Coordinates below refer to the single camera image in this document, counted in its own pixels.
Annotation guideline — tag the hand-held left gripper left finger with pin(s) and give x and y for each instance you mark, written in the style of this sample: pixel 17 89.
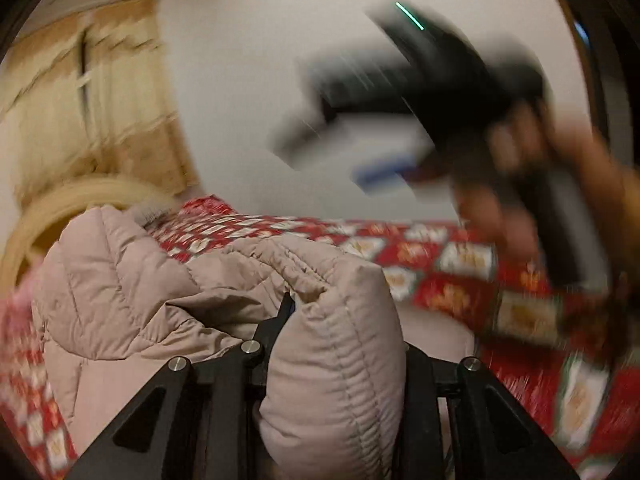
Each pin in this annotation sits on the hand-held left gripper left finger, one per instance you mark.
pixel 270 331

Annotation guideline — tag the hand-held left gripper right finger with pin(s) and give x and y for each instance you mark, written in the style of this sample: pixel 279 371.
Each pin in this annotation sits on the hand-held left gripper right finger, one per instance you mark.
pixel 420 390

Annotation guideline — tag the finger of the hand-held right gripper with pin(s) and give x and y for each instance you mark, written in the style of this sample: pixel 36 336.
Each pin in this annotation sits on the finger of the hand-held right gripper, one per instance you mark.
pixel 350 80
pixel 385 170

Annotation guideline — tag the person's right forearm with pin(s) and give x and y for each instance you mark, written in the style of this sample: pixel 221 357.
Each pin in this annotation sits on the person's right forearm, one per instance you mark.
pixel 617 195

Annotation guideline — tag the person's right hand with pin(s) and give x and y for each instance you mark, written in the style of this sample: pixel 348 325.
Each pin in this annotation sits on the person's right hand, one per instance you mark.
pixel 492 210

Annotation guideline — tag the cream patterned curtain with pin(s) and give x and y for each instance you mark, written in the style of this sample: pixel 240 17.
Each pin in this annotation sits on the cream patterned curtain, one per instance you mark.
pixel 115 110

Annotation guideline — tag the beige padded coat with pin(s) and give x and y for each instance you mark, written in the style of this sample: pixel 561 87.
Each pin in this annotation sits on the beige padded coat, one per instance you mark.
pixel 150 285

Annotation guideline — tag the red bear printed blanket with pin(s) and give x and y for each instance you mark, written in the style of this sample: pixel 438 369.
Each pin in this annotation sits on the red bear printed blanket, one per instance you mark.
pixel 450 300

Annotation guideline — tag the round cream and gold headboard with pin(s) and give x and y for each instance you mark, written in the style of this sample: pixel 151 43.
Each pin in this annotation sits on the round cream and gold headboard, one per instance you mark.
pixel 30 230

